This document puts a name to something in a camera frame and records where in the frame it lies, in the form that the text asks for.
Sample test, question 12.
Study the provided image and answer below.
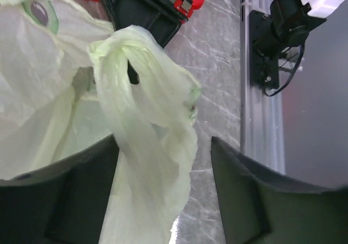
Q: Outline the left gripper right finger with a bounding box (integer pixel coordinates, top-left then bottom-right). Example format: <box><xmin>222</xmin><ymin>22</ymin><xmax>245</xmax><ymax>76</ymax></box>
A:
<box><xmin>210</xmin><ymin>137</ymin><xmax>347</xmax><ymax>243</ymax></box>

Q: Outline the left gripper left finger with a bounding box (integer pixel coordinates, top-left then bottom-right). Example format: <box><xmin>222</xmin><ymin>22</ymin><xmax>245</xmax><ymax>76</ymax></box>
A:
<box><xmin>1</xmin><ymin>135</ymin><xmax>119</xmax><ymax>243</ymax></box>

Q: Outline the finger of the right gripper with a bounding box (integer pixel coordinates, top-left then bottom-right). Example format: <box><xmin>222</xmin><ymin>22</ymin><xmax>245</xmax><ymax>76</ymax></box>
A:
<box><xmin>89</xmin><ymin>0</ymin><xmax>194</xmax><ymax>86</ymax></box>

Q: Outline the light green plastic bag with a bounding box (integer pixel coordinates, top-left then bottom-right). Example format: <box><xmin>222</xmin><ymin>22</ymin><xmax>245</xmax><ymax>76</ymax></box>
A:
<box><xmin>1</xmin><ymin>0</ymin><xmax>201</xmax><ymax>243</ymax></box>

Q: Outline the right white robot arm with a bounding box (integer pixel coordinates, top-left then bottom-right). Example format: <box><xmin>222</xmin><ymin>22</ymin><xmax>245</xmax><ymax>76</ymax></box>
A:
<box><xmin>99</xmin><ymin>0</ymin><xmax>344</xmax><ymax>89</ymax></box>

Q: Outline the aluminium rail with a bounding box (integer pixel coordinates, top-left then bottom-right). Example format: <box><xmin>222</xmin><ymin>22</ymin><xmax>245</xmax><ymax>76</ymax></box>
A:
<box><xmin>240</xmin><ymin>0</ymin><xmax>285</xmax><ymax>173</ymax></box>

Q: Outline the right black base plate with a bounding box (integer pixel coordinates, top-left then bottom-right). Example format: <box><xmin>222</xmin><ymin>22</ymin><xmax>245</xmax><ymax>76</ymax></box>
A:
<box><xmin>248</xmin><ymin>10</ymin><xmax>279</xmax><ymax>89</ymax></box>

